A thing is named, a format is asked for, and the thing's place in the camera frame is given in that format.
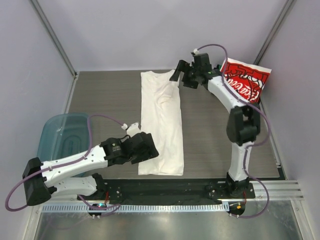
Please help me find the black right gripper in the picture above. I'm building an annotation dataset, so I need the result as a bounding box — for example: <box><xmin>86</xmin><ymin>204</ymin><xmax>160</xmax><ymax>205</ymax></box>
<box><xmin>169</xmin><ymin>60</ymin><xmax>200</xmax><ymax>89</ymax></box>

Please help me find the white t-shirt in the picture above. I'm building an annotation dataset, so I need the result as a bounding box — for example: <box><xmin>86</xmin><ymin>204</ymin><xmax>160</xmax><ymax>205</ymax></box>
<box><xmin>138</xmin><ymin>70</ymin><xmax>184</xmax><ymax>176</ymax></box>

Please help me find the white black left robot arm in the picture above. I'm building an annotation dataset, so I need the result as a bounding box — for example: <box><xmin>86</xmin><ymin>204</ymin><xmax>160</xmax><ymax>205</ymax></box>
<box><xmin>22</xmin><ymin>132</ymin><xmax>159</xmax><ymax>206</ymax></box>

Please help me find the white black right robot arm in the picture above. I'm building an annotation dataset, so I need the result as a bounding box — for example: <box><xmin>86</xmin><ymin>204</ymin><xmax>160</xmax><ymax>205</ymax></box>
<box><xmin>169</xmin><ymin>53</ymin><xmax>261</xmax><ymax>198</ymax></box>

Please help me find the blue transparent plastic bin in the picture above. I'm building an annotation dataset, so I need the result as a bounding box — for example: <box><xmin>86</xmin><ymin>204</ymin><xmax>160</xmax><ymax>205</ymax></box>
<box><xmin>37</xmin><ymin>113</ymin><xmax>90</xmax><ymax>162</ymax></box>

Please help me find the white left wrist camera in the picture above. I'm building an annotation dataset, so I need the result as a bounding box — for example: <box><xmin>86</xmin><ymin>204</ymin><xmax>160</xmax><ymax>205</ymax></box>
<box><xmin>121</xmin><ymin>122</ymin><xmax>141</xmax><ymax>137</ymax></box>

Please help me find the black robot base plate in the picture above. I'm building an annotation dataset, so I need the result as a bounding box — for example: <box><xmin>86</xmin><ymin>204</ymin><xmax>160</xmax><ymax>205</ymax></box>
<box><xmin>83</xmin><ymin>178</ymin><xmax>256</xmax><ymax>206</ymax></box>

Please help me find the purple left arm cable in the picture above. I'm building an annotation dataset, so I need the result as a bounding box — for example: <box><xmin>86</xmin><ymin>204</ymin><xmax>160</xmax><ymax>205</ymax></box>
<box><xmin>5</xmin><ymin>114</ymin><xmax>128</xmax><ymax>218</ymax></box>

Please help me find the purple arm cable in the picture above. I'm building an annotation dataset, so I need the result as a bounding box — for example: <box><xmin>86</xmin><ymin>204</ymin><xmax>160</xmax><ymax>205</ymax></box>
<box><xmin>193</xmin><ymin>43</ymin><xmax>271</xmax><ymax>220</ymax></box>
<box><xmin>5</xmin><ymin>114</ymin><xmax>128</xmax><ymax>218</ymax></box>

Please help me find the white slotted cable duct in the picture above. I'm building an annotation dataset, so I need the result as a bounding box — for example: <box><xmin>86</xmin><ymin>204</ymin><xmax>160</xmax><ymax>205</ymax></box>
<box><xmin>41</xmin><ymin>202</ymin><xmax>230</xmax><ymax>213</ymax></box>

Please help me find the left aluminium frame post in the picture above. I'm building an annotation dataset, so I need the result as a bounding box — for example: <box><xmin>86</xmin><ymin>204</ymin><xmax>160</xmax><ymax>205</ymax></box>
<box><xmin>28</xmin><ymin>0</ymin><xmax>78</xmax><ymax>79</ymax></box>

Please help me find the aluminium frame post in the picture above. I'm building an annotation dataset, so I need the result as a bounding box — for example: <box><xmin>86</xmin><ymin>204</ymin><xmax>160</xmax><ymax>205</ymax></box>
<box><xmin>28</xmin><ymin>0</ymin><xmax>78</xmax><ymax>79</ymax></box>
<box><xmin>253</xmin><ymin>0</ymin><xmax>297</xmax><ymax>65</ymax></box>

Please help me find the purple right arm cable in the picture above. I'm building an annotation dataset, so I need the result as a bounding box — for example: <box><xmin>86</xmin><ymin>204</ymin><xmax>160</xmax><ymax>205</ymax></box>
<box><xmin>193</xmin><ymin>43</ymin><xmax>271</xmax><ymax>220</ymax></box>

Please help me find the right aluminium frame post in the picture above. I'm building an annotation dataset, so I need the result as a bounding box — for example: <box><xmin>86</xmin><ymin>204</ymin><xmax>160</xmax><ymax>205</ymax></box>
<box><xmin>253</xmin><ymin>0</ymin><xmax>297</xmax><ymax>65</ymax></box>

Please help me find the aluminium rail extrusion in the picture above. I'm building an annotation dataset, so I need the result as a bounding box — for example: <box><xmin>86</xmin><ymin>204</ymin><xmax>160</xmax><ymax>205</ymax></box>
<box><xmin>29</xmin><ymin>181</ymin><xmax>305</xmax><ymax>204</ymax></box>

